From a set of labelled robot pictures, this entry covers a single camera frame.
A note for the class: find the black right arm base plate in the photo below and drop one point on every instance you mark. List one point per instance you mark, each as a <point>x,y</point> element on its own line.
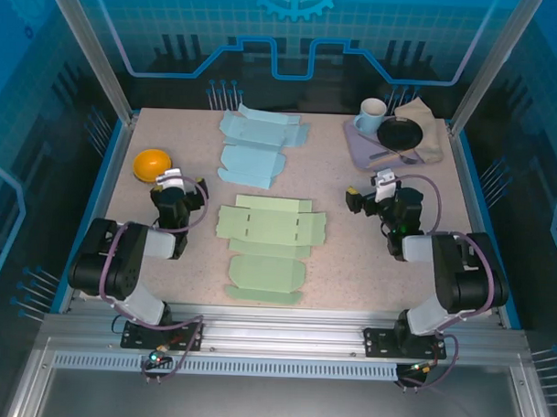
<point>379,342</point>

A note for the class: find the aluminium frame post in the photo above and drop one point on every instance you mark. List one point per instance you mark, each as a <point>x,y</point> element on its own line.
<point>92,51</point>
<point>494,65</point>

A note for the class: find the aluminium mounting rail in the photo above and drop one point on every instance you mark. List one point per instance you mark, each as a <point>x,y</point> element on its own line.
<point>283,327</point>

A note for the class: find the aluminium table side rail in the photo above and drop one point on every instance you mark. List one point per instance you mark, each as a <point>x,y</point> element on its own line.
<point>100,202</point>
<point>477,215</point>

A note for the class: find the light blue mug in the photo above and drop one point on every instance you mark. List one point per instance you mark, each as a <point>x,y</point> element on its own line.
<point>370,120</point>

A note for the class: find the green paper box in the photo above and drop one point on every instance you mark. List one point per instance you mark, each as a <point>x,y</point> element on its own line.
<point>268,226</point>

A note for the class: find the lavender tray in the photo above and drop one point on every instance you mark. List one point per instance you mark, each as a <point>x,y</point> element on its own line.
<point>360,149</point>

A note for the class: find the metal fork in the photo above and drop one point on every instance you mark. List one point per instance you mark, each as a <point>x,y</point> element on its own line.
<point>390,150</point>

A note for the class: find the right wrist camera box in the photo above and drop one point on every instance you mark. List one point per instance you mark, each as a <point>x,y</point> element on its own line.
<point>383,185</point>

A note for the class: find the orange bowl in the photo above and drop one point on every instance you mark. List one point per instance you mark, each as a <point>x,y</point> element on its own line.
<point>149,163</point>

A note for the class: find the beige cloth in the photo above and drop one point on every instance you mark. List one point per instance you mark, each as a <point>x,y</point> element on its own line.
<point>427,131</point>

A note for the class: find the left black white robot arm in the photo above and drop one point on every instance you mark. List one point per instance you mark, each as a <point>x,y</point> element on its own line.
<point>98,266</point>

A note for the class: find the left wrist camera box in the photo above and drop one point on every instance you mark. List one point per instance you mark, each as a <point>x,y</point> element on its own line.
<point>170,179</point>

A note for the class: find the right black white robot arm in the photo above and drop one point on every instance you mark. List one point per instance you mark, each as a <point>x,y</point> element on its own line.
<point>468,279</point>

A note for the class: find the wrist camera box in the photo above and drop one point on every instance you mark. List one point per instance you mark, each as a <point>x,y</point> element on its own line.
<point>170,179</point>
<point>383,185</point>

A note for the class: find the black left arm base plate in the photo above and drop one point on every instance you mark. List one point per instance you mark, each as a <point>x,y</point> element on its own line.
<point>134,336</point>

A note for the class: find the light blue paper box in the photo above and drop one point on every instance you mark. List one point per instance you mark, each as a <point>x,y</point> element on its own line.
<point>252,162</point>

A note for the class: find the black plate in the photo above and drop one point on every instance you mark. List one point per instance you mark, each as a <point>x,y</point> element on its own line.
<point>400,132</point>

